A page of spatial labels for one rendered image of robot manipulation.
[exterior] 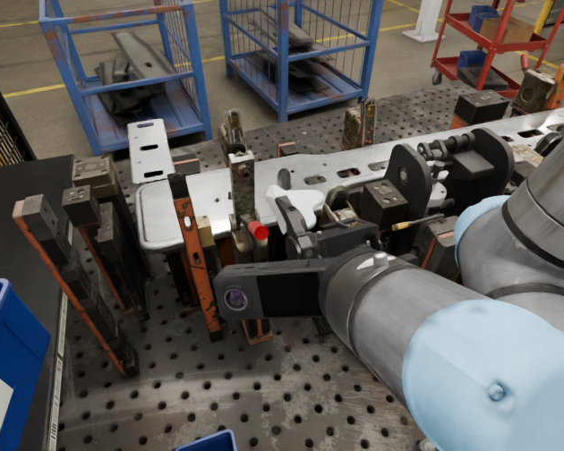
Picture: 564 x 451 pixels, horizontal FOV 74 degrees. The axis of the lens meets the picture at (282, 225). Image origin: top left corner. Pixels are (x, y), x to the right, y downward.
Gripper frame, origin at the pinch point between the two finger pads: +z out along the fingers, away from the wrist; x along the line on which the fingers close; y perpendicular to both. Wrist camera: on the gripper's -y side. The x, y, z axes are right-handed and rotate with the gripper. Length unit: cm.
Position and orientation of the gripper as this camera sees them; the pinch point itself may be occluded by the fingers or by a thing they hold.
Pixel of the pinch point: (276, 245)
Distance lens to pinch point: 47.8
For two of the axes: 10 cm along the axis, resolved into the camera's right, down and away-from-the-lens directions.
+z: -2.7, -1.7, 9.5
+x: -1.8, -9.6, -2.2
